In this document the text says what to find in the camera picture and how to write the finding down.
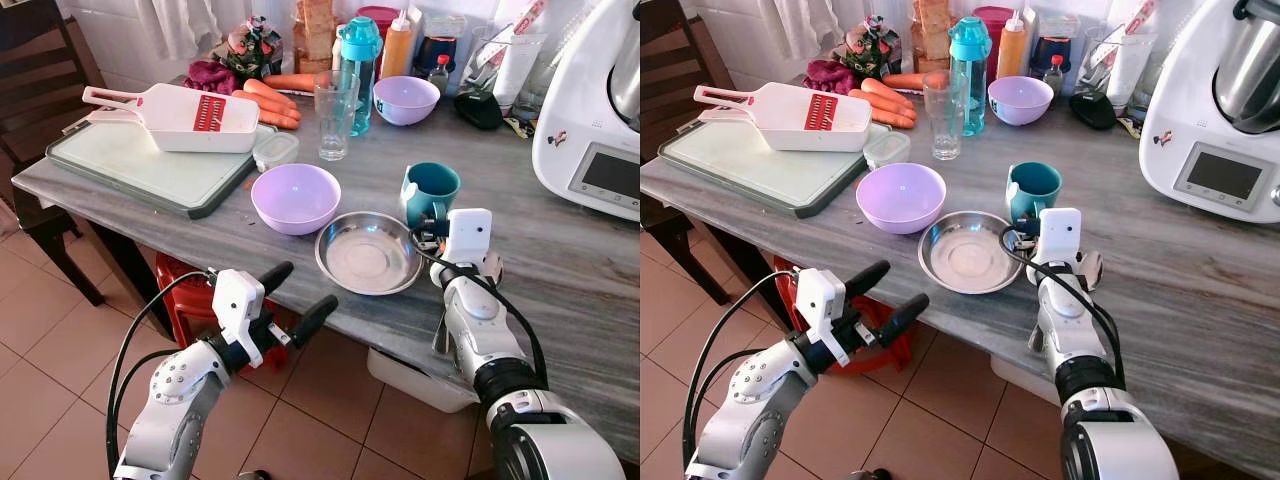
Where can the red plastic stool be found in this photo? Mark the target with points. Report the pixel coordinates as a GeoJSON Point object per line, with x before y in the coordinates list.
{"type": "Point", "coordinates": [790, 300]}
{"type": "Point", "coordinates": [185, 300]}

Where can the white grey-rimmed cutting board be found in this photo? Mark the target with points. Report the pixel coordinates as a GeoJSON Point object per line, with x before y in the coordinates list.
{"type": "Point", "coordinates": [745, 165]}
{"type": "Point", "coordinates": [130, 165]}

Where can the dark blue jar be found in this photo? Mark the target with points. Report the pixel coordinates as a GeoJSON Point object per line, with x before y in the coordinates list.
{"type": "Point", "coordinates": [435, 55]}
{"type": "Point", "coordinates": [1050, 50]}

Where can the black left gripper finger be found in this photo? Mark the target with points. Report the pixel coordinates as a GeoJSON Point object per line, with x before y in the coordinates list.
{"type": "Point", "coordinates": [277, 275]}
{"type": "Point", "coordinates": [906, 316]}
{"type": "Point", "coordinates": [318, 316]}
{"type": "Point", "coordinates": [868, 274]}

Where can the teal ceramic mug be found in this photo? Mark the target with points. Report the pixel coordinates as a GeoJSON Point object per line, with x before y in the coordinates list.
{"type": "Point", "coordinates": [1033, 185]}
{"type": "Point", "coordinates": [430, 185]}

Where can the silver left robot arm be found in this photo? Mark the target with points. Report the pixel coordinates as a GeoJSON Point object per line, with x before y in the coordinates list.
{"type": "Point", "coordinates": [178, 395]}
{"type": "Point", "coordinates": [755, 395]}

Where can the large lilac plastic bowl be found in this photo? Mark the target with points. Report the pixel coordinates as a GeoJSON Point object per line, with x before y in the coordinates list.
{"type": "Point", "coordinates": [295, 200]}
{"type": "Point", "coordinates": [900, 200]}

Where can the teal water bottle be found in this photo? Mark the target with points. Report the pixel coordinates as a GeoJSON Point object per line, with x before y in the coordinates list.
{"type": "Point", "coordinates": [969, 60]}
{"type": "Point", "coordinates": [360, 60]}

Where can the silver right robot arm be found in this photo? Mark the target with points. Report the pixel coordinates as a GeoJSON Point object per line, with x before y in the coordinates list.
{"type": "Point", "coordinates": [1085, 350]}
{"type": "Point", "coordinates": [500, 350]}

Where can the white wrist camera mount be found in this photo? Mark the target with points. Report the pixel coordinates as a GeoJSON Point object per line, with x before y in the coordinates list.
{"type": "Point", "coordinates": [818, 300]}
{"type": "Point", "coordinates": [1061, 235]}
{"type": "Point", "coordinates": [235, 300]}
{"type": "Point", "coordinates": [468, 235]}

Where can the shallow stainless steel bowl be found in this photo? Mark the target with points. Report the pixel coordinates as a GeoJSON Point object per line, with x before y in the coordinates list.
{"type": "Point", "coordinates": [365, 255]}
{"type": "Point", "coordinates": [968, 255]}

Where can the black rounded pouch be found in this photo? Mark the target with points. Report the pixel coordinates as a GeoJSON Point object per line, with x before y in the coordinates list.
{"type": "Point", "coordinates": [480, 110]}
{"type": "Point", "coordinates": [1090, 110]}

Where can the red lidded container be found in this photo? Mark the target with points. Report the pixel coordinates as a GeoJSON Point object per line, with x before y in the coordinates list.
{"type": "Point", "coordinates": [375, 18]}
{"type": "Point", "coordinates": [990, 18]}

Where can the patterned wrapped jar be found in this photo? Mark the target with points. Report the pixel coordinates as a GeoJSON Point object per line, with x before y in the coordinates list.
{"type": "Point", "coordinates": [252, 48]}
{"type": "Point", "coordinates": [872, 48]}

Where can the clear drinking glass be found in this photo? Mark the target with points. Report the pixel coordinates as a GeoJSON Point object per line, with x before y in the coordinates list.
{"type": "Point", "coordinates": [944, 120]}
{"type": "Point", "coordinates": [335, 120]}

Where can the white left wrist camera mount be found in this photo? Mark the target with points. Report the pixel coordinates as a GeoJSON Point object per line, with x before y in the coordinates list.
{"type": "Point", "coordinates": [235, 300]}
{"type": "Point", "coordinates": [818, 300]}

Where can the dark wooden chair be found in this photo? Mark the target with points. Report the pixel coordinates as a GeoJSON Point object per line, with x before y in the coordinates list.
{"type": "Point", "coordinates": [670, 80]}
{"type": "Point", "coordinates": [35, 90]}

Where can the small lilac plastic bowl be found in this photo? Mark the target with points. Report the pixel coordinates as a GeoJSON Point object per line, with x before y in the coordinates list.
{"type": "Point", "coordinates": [405, 100]}
{"type": "Point", "coordinates": [1020, 100]}

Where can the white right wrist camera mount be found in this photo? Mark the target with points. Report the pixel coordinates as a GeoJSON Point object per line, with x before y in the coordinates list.
{"type": "Point", "coordinates": [1061, 235]}
{"type": "Point", "coordinates": [468, 235]}

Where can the bagged sliced bread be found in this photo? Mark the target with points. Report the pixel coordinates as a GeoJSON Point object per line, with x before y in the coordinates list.
{"type": "Point", "coordinates": [314, 35]}
{"type": "Point", "coordinates": [930, 35]}

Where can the white curtain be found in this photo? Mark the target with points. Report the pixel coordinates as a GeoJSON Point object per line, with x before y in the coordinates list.
{"type": "Point", "coordinates": [185, 25]}
{"type": "Point", "coordinates": [805, 25]}

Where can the orange squeeze sauce bottle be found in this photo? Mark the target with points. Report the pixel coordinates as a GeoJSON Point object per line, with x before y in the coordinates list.
{"type": "Point", "coordinates": [1012, 50]}
{"type": "Point", "coordinates": [397, 50]}

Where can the white plastic tub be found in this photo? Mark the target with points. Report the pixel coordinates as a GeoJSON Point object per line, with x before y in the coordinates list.
{"type": "Point", "coordinates": [420, 385]}
{"type": "Point", "coordinates": [1020, 380]}

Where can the white red mandoline slicer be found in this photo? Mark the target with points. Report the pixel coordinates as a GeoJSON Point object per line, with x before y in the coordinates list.
{"type": "Point", "coordinates": [190, 120]}
{"type": "Point", "coordinates": [800, 120]}

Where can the white kitchen food processor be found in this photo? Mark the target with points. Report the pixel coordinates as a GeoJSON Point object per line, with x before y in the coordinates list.
{"type": "Point", "coordinates": [1190, 100]}
{"type": "Point", "coordinates": [575, 110]}

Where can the small clear plastic container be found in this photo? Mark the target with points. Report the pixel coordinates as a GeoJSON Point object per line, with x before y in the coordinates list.
{"type": "Point", "coordinates": [887, 150]}
{"type": "Point", "coordinates": [276, 150]}

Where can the maroon cloth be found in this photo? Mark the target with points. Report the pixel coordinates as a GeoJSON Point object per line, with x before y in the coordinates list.
{"type": "Point", "coordinates": [210, 77]}
{"type": "Point", "coordinates": [830, 77]}

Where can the clear measuring jug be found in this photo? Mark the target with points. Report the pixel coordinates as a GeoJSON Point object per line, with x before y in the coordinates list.
{"type": "Point", "coordinates": [1128, 65]}
{"type": "Point", "coordinates": [515, 65]}

